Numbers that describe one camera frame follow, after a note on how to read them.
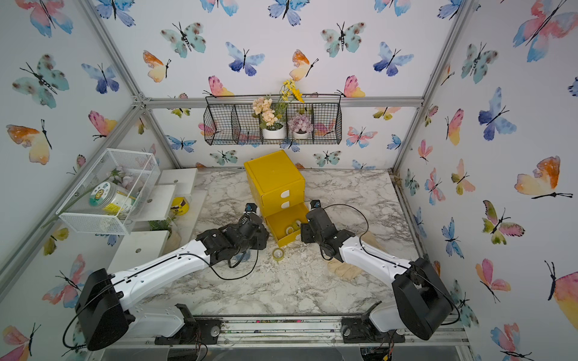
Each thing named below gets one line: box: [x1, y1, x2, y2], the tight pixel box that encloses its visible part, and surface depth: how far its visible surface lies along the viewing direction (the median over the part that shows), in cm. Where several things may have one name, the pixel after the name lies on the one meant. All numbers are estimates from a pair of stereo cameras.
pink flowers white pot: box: [287, 113, 314, 140], surface depth 90 cm
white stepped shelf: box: [107, 168, 208, 274], surface depth 83 cm
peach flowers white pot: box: [252, 97, 286, 140], surface depth 84 cm
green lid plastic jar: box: [88, 181, 137, 215], surface depth 66 cm
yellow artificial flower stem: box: [277, 78, 305, 104], surface depth 84 cm
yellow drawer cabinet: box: [243, 149, 309, 248], surface depth 93 cm
